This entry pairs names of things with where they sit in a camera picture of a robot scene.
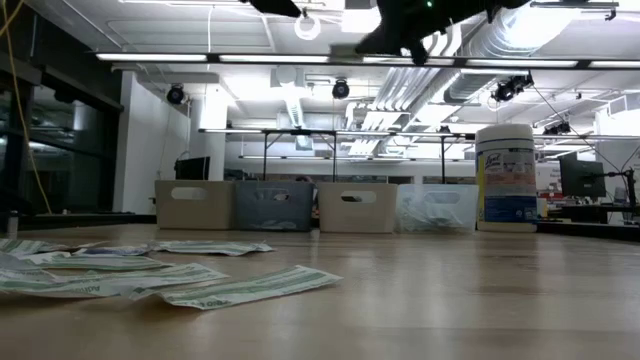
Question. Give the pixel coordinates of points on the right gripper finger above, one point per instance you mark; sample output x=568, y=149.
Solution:
x=385, y=42
x=420, y=52

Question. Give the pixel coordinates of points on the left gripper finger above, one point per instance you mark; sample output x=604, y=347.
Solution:
x=280, y=7

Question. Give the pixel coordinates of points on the white packet red print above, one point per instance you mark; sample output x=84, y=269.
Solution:
x=85, y=245

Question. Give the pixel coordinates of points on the ceiling light strip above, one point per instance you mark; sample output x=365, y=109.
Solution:
x=150, y=57
x=520, y=63

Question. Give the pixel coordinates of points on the disinfecting wipes canister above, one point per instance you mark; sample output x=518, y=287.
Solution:
x=506, y=175

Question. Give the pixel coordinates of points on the clear plastic bin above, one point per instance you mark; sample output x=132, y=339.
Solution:
x=440, y=210

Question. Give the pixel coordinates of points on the white plastic bin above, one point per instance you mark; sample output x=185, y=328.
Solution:
x=357, y=215

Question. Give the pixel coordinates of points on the black computer monitor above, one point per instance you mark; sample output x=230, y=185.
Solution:
x=192, y=168
x=582, y=177

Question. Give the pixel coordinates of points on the dark grey plastic bin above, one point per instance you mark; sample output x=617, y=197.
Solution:
x=275, y=215

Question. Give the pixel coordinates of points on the light grey plastic bin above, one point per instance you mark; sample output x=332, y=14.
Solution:
x=195, y=210

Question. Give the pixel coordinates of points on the black ceiling camera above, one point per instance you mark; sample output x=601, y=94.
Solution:
x=512, y=87
x=340, y=89
x=557, y=128

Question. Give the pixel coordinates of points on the black station frame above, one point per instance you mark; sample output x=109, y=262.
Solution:
x=300, y=132

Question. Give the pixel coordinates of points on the black wall camera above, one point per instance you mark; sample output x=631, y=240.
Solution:
x=175, y=94

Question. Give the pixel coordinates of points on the silver metal post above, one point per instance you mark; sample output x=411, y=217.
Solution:
x=12, y=222

